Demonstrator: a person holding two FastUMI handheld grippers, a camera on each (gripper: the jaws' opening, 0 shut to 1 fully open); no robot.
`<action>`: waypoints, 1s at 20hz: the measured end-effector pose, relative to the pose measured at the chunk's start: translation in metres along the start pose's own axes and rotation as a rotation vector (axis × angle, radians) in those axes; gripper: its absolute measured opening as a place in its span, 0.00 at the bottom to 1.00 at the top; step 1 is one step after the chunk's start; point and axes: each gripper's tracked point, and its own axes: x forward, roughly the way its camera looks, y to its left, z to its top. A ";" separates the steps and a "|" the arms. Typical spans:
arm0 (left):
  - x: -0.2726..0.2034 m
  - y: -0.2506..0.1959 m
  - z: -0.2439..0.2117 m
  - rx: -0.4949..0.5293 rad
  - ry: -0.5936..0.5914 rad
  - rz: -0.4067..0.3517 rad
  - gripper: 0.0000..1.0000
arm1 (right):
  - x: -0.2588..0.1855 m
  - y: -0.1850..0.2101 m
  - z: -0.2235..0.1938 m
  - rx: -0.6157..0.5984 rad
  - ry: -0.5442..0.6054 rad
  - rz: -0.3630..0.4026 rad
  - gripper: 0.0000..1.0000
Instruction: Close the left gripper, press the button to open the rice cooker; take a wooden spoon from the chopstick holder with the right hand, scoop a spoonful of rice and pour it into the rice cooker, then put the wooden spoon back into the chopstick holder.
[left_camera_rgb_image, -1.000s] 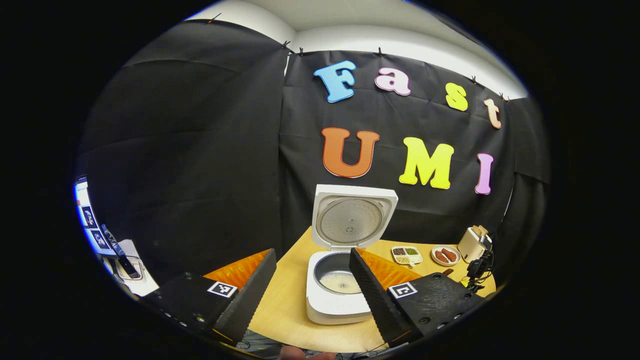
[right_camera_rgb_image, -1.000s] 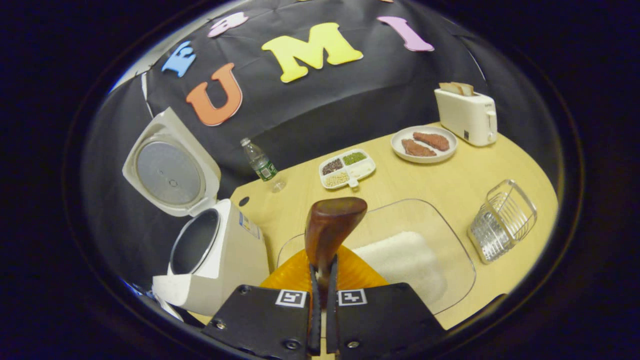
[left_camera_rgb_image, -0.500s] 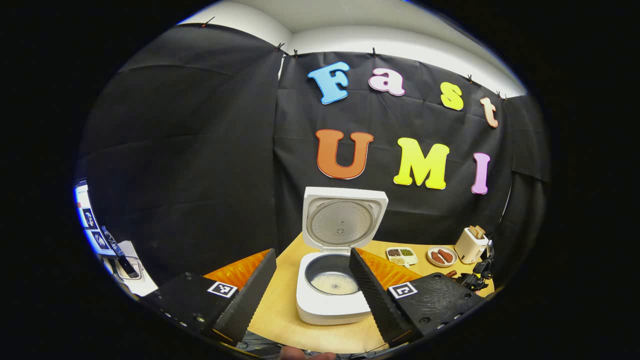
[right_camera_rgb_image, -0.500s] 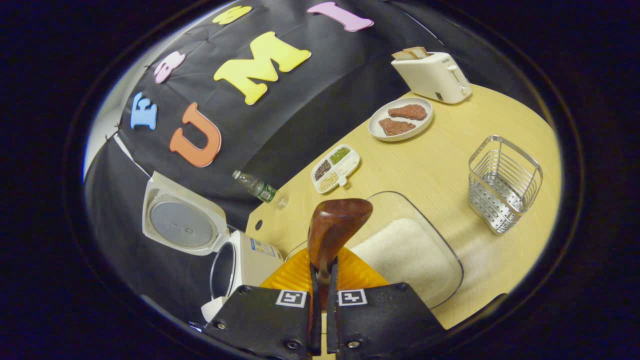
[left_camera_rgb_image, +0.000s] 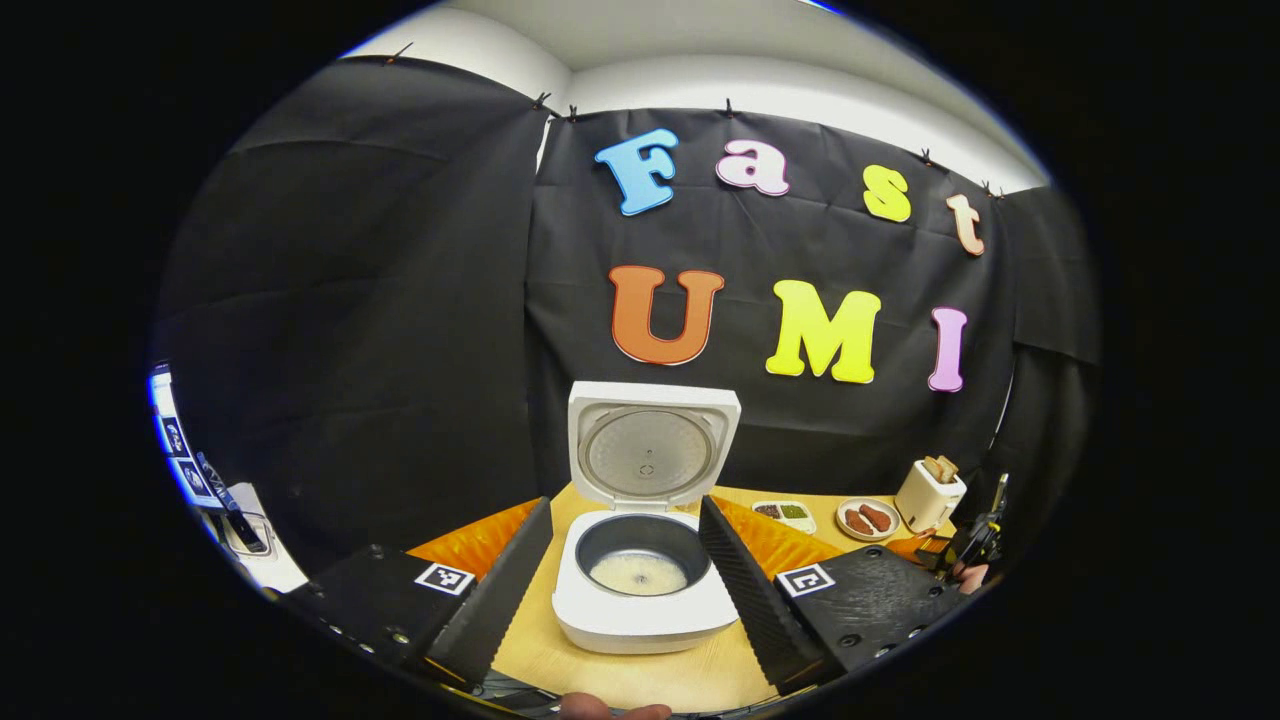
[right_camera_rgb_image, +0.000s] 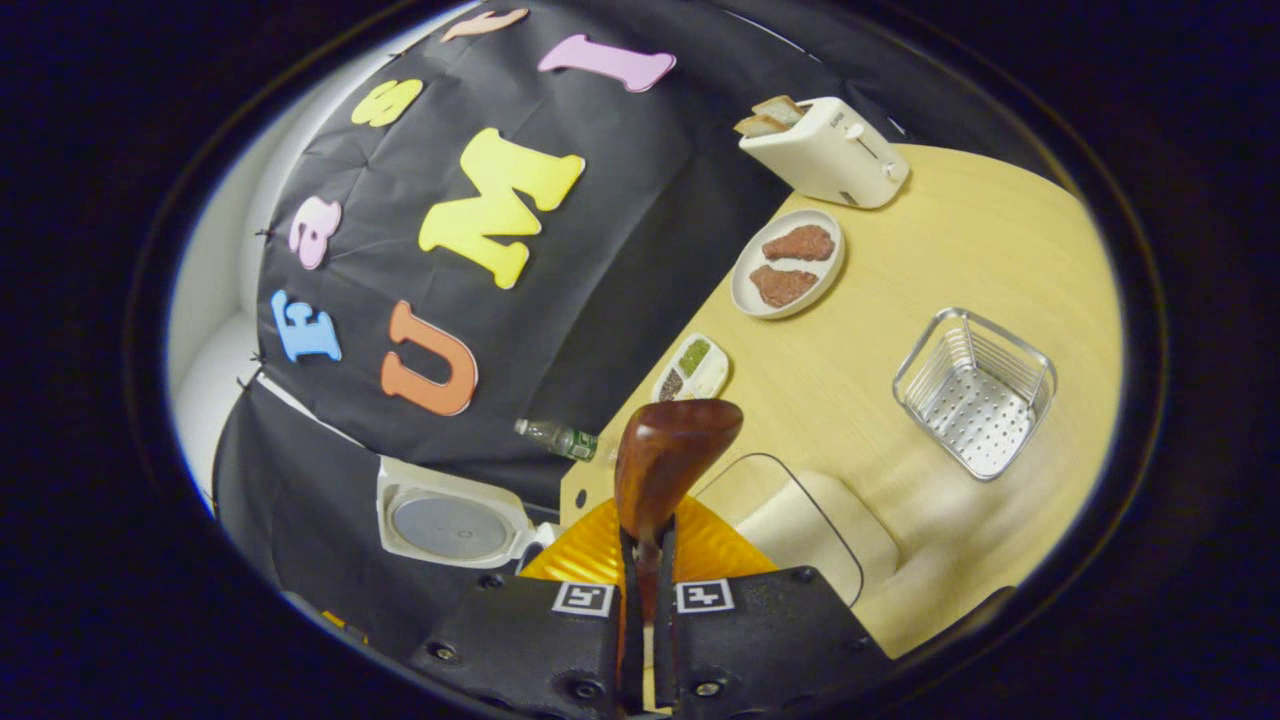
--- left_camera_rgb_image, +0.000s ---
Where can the brown meat piece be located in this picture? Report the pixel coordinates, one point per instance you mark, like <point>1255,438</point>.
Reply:
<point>858,522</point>
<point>878,517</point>

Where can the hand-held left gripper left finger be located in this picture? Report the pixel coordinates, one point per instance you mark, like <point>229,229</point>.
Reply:
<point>500,600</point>

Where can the black device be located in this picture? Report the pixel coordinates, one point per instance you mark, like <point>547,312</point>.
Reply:
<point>248,530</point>

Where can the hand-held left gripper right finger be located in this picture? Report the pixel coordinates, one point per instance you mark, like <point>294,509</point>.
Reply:
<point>750,600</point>

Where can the white toaster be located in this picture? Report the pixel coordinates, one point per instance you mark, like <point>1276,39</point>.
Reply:
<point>925,505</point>

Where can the white round plate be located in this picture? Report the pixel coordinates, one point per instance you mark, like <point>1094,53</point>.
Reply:
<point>866,537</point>

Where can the toast slice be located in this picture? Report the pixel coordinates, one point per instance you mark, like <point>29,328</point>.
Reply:
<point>947,466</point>
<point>932,469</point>

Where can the black backdrop cloth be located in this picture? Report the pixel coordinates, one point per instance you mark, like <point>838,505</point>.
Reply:
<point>350,350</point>

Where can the bright panel with dark squares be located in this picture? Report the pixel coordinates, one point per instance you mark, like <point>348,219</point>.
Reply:
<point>185,450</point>

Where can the white stand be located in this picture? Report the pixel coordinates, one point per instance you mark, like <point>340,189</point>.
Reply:
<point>285,570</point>

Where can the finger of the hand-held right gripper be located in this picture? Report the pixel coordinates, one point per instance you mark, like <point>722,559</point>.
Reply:
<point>912,548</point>

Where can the white divided grain dish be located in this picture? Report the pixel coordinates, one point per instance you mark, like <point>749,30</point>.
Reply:
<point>785,512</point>

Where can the soaked white rice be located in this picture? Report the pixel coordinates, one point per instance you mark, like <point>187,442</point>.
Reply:
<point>640,575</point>

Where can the long ceiling light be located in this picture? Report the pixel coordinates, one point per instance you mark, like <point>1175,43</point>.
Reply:
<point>822,5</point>

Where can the white rice cooker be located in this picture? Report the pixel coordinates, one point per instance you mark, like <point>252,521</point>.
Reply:
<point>640,630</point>

